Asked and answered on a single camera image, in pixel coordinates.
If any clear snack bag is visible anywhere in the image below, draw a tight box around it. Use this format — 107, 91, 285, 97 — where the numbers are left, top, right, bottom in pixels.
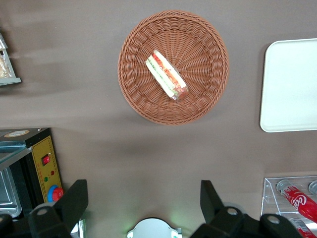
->
0, 54, 12, 79

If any cream plastic tray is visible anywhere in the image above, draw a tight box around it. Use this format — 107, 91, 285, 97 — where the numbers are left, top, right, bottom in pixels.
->
259, 38, 317, 133

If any black food warmer yellow panel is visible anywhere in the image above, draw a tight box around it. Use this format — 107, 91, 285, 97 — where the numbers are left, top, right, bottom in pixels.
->
0, 127, 65, 224

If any triangle sandwich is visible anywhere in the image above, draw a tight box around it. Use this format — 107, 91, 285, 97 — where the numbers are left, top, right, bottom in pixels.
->
145, 49, 189, 102

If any tray of packaged snacks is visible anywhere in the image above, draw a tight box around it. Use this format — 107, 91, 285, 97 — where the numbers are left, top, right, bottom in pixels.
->
0, 27, 22, 87

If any steel pan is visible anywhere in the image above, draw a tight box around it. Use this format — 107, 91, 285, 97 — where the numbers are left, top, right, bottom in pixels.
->
0, 167, 22, 219

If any round brown wicker basket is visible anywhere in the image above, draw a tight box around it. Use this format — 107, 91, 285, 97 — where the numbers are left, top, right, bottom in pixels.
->
117, 9, 230, 126

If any clear acrylic bottle rack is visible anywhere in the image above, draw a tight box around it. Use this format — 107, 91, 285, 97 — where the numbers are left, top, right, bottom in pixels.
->
261, 175, 317, 238

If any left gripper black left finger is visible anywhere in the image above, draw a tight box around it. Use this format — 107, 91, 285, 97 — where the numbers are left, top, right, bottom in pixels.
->
28, 179, 89, 238

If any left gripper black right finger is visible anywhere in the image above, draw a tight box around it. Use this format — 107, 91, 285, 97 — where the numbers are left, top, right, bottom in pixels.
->
189, 179, 262, 238

